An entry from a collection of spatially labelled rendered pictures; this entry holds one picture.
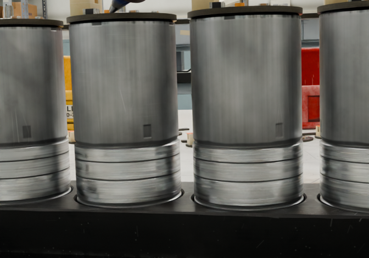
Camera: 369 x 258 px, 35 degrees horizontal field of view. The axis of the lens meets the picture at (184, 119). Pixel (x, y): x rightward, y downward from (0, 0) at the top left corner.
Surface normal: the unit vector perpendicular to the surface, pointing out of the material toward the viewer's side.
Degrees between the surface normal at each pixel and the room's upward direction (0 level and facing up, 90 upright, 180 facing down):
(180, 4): 90
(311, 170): 0
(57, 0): 90
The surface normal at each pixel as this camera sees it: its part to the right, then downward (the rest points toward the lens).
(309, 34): -0.11, 0.11
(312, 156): -0.04, -0.99
